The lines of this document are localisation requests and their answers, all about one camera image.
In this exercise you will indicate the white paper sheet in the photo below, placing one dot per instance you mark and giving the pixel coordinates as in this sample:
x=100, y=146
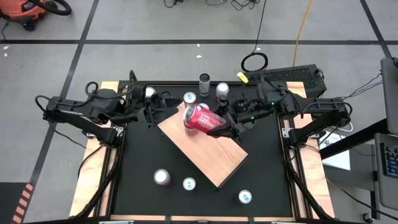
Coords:
x=339, y=158

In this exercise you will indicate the grey desk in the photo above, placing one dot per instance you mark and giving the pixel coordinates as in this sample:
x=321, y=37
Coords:
x=387, y=193

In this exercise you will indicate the pink and white can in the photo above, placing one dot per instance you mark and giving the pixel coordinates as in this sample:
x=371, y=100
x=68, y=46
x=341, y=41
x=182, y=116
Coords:
x=222, y=88
x=150, y=91
x=161, y=176

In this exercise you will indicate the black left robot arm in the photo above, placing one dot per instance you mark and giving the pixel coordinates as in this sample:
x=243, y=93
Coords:
x=81, y=109

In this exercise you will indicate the white Celsius can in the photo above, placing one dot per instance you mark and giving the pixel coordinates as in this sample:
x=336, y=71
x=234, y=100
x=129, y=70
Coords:
x=204, y=88

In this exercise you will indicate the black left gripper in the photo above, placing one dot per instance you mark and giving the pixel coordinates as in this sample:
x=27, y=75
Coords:
x=135, y=105

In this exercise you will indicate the silver can with dark top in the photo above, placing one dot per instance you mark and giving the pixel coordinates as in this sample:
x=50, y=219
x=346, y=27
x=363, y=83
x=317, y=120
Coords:
x=166, y=94

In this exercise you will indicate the orange shop vacuum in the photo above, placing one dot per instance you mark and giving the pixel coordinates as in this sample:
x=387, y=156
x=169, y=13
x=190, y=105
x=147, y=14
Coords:
x=18, y=9

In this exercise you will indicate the grey computer monitor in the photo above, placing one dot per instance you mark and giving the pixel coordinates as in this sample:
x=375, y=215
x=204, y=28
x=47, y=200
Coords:
x=391, y=93

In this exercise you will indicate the wooden shelf with black frame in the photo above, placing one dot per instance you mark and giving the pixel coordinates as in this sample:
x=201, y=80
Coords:
x=214, y=155

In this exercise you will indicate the black metal beam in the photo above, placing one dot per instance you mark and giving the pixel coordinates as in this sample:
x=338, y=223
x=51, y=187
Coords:
x=357, y=139

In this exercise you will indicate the red soda can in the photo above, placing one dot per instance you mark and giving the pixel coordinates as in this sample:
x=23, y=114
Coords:
x=202, y=119

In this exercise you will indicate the black aluminium table frame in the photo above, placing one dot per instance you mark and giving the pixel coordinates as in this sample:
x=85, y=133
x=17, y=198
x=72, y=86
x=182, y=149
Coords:
x=104, y=185

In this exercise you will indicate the black caster wheel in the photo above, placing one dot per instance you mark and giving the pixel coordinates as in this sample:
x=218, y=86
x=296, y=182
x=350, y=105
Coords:
x=368, y=217

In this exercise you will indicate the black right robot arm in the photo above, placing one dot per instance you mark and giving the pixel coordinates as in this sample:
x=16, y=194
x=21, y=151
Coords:
x=323, y=107

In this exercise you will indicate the black keyboard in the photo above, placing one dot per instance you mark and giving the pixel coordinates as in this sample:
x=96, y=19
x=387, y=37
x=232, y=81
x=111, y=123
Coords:
x=391, y=160

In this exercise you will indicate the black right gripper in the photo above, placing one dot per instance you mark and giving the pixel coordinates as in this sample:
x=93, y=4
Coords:
x=250, y=110

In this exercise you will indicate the silver blue slim can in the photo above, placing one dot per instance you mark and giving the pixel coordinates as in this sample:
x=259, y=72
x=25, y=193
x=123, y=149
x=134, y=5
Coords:
x=245, y=196
x=189, y=97
x=189, y=184

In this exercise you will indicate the black computer case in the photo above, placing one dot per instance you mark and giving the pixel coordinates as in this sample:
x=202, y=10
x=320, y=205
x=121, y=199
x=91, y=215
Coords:
x=295, y=74

